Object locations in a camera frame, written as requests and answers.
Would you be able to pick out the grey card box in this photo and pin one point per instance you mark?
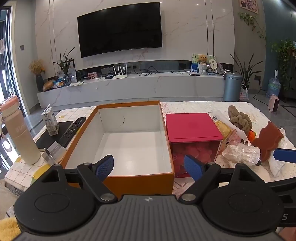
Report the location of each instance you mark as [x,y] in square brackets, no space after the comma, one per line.
[56,150]

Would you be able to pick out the small orange toy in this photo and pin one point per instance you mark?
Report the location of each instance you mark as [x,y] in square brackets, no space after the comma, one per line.
[252,135]

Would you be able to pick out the papers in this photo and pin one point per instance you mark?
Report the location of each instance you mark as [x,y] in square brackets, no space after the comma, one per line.
[75,83]

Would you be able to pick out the woven handbag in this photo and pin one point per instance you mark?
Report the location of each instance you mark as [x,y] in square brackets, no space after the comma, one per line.
[244,95]

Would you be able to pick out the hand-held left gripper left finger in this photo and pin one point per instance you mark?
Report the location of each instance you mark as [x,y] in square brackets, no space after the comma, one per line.
[105,165]

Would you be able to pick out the black remote control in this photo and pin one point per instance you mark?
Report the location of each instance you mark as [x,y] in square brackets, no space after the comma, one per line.
[72,132]

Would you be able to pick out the yellow fluffy cushion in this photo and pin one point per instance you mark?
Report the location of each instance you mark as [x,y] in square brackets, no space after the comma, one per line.
[9,229]

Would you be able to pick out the green plant in glass vase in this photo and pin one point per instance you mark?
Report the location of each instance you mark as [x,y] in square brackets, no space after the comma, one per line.
[66,67]

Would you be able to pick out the bushy green plant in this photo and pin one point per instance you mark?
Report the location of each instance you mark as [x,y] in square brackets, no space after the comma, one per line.
[285,60]

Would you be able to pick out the blue-grey trash can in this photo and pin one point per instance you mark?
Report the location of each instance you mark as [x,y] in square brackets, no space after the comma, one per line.
[232,89]

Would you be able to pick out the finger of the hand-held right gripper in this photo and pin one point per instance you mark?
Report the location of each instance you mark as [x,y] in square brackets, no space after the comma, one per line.
[285,154]

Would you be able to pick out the framed wall picture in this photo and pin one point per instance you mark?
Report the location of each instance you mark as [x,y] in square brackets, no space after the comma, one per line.
[249,5]

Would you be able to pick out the golden ornament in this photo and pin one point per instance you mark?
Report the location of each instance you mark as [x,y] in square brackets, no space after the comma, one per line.
[49,85]

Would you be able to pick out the black pen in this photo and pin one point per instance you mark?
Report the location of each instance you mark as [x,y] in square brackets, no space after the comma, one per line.
[49,154]

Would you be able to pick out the white marble television console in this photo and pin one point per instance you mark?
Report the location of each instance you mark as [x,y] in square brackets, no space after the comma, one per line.
[138,88]

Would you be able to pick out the beige bottle with pink lid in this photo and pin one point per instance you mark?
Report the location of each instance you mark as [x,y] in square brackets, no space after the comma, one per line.
[20,136]

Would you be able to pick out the pink photo card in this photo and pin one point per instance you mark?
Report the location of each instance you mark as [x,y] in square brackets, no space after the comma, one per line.
[92,75]

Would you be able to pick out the red lidded storage container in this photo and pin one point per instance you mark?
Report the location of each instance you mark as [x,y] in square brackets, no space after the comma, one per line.
[192,126]

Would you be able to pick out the green picture card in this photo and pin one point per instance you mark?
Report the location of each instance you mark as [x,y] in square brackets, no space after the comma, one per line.
[194,60]

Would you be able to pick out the white milk carton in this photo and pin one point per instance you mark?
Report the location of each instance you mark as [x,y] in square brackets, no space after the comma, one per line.
[50,122]

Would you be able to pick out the black framed glass door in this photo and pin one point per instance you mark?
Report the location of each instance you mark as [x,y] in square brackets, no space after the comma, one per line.
[10,58]

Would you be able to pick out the pink space heater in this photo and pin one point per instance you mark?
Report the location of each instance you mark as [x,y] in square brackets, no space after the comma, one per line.
[274,104]

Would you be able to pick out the black set-top box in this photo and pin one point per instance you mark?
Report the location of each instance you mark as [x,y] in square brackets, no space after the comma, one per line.
[109,77]

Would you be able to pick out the black notebook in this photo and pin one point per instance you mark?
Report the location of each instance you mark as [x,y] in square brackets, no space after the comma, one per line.
[49,140]

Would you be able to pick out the brown teddy bear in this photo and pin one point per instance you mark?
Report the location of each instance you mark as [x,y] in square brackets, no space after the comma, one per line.
[203,59]

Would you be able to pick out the long-leaf potted plant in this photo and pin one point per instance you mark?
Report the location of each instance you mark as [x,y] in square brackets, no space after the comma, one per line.
[246,74]

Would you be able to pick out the rust brown soft toy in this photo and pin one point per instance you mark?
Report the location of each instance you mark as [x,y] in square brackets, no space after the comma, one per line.
[268,139]

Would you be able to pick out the yellow snack packet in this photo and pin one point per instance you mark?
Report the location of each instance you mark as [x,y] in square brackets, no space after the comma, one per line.
[223,127]

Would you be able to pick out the dark vase with dried flowers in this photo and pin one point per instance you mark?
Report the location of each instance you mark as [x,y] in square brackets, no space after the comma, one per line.
[39,82]

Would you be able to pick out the pile of snack bags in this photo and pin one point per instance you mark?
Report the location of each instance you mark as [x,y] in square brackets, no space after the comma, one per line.
[59,83]

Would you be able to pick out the orange cardboard box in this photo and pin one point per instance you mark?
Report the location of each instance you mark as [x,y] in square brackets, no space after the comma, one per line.
[129,148]

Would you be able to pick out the hanging vine plant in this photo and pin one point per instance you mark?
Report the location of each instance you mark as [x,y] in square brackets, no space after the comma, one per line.
[251,20]

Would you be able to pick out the white printed tablecloth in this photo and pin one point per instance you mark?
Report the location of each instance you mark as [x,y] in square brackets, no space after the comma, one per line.
[185,107]

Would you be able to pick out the white router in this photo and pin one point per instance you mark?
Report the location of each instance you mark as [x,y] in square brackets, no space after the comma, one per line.
[120,75]

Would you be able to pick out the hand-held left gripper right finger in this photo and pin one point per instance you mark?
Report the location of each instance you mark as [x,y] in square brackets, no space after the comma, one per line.
[193,168]

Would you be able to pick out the tan knotted plush toy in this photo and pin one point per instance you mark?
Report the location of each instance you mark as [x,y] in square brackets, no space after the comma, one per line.
[241,120]

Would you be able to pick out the black wall television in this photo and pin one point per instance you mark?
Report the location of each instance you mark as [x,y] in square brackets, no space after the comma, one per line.
[120,30]

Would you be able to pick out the crumpled clear plastic bag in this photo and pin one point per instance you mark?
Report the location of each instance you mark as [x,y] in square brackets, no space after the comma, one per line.
[242,153]

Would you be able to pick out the blue water jug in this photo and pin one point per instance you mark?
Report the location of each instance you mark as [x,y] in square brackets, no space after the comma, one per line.
[274,87]

